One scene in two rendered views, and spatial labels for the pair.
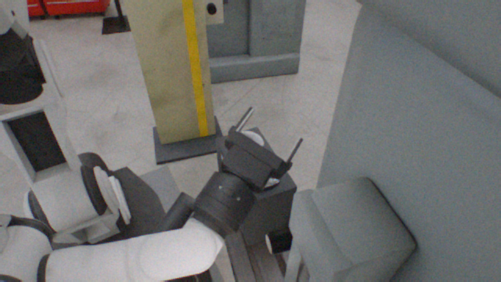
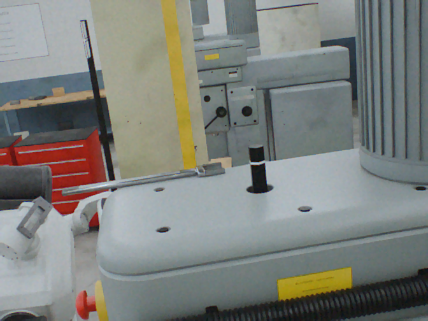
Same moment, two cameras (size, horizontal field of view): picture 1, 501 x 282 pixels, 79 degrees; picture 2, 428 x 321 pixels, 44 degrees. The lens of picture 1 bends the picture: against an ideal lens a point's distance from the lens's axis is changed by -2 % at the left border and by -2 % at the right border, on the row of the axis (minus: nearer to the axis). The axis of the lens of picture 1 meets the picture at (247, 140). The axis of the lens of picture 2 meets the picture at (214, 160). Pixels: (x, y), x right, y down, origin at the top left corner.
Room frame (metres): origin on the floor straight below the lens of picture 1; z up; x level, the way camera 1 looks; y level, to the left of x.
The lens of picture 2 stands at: (-0.56, -0.22, 2.14)
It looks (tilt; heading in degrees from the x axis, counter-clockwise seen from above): 17 degrees down; 11
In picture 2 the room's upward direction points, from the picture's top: 7 degrees counter-clockwise
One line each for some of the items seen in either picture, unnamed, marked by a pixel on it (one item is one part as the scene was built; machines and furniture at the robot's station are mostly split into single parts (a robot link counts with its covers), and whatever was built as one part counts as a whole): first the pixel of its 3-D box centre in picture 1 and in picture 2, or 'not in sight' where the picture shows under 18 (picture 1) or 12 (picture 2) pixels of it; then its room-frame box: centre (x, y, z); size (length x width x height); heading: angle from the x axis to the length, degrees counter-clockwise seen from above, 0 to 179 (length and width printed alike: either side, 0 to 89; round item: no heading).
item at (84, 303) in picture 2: not in sight; (88, 304); (0.03, 0.09, 1.76); 0.04 x 0.03 x 0.04; 16
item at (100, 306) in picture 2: not in sight; (106, 301); (0.04, 0.07, 1.76); 0.06 x 0.02 x 0.06; 16
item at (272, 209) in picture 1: (252, 183); not in sight; (0.50, -0.01, 1.03); 0.22 x 0.12 x 0.20; 23
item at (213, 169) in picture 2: not in sight; (144, 179); (0.16, 0.03, 1.89); 0.24 x 0.04 x 0.01; 107
